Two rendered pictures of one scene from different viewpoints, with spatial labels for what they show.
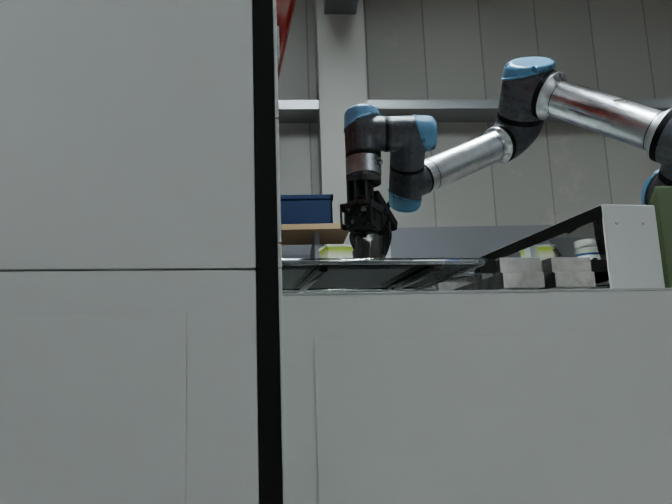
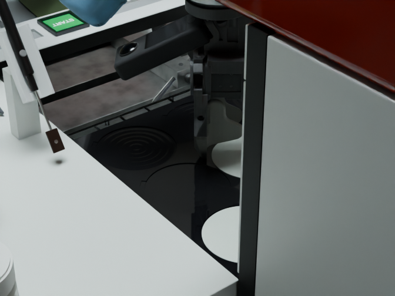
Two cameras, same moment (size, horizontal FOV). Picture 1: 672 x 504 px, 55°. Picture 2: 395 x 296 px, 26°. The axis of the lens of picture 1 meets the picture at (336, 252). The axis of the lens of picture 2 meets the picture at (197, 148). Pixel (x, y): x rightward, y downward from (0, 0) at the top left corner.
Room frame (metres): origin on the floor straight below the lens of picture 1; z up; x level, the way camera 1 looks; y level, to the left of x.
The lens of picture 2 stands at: (1.70, 0.72, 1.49)
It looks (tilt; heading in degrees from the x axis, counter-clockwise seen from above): 33 degrees down; 244
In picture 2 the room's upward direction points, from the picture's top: straight up
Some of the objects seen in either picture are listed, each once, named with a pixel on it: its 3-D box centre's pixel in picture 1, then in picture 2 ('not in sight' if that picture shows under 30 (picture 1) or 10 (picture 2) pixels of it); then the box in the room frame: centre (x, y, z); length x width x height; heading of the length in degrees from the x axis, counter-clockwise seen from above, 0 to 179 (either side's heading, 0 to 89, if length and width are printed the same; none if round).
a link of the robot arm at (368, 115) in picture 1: (363, 133); not in sight; (1.29, -0.07, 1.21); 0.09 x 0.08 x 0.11; 92
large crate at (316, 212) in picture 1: (292, 217); not in sight; (3.48, 0.23, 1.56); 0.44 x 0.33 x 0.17; 95
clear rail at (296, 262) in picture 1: (383, 262); not in sight; (1.07, -0.08, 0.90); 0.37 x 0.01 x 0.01; 101
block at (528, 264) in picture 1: (516, 266); not in sight; (1.16, -0.33, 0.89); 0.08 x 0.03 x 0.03; 101
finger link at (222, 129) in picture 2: (360, 257); (218, 131); (1.30, -0.05, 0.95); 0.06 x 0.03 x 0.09; 154
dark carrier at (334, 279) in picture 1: (358, 277); (257, 158); (1.24, -0.04, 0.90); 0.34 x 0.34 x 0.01; 11
